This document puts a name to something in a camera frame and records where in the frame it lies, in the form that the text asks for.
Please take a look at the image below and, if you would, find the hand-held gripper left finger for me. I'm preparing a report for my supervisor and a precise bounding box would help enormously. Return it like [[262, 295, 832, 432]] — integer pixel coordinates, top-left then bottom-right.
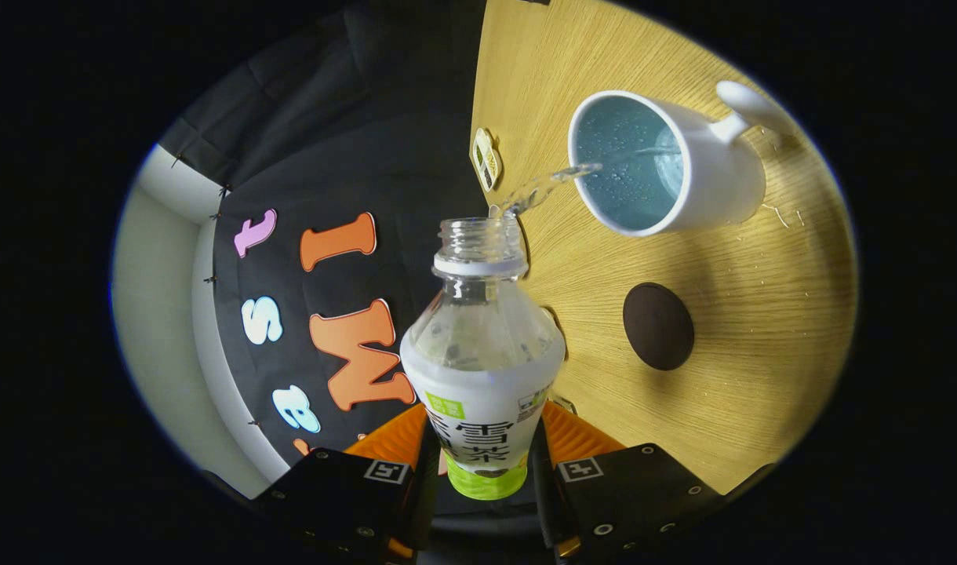
[[251, 403, 442, 564]]

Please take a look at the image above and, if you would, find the wooden table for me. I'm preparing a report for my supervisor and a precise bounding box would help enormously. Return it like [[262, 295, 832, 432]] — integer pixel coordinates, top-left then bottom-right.
[[469, 0, 857, 495]]

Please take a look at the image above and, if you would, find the white cup with blue inside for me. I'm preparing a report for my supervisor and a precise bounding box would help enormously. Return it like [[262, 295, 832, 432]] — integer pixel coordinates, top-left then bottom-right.
[[567, 81, 793, 238]]

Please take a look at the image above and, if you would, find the clear plastic juice bottle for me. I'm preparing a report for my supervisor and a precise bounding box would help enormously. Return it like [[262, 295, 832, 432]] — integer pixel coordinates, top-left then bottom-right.
[[400, 218, 567, 501]]

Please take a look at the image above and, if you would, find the black backdrop cloth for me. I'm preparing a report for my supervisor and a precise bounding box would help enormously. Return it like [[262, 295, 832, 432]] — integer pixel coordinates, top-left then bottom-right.
[[157, 0, 546, 542]]

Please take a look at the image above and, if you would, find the white divided dish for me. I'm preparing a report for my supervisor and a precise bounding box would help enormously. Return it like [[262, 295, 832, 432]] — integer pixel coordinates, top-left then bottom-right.
[[471, 128, 503, 193]]

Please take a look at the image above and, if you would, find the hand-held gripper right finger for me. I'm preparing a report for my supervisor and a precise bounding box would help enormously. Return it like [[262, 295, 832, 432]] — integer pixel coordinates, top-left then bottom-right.
[[529, 400, 722, 565]]

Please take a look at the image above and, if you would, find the round dark brown coaster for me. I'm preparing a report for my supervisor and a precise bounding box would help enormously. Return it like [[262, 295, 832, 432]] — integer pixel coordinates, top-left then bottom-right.
[[623, 282, 695, 371]]

